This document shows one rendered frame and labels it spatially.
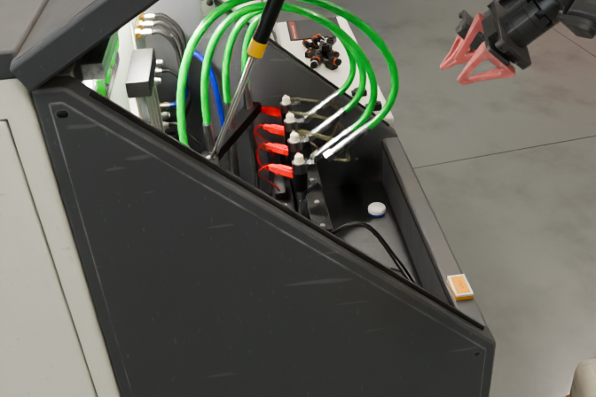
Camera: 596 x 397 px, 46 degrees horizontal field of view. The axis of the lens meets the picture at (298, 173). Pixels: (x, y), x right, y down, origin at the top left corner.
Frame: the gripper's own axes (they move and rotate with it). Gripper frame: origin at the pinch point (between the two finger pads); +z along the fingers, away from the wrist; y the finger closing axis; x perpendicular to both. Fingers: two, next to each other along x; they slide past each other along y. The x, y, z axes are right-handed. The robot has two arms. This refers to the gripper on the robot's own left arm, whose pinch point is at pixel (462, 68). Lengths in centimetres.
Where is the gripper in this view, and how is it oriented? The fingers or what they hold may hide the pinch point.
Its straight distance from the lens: 108.8
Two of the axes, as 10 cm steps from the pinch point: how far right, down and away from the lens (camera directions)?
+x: 7.7, 4.8, 4.3
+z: -6.4, 4.9, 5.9
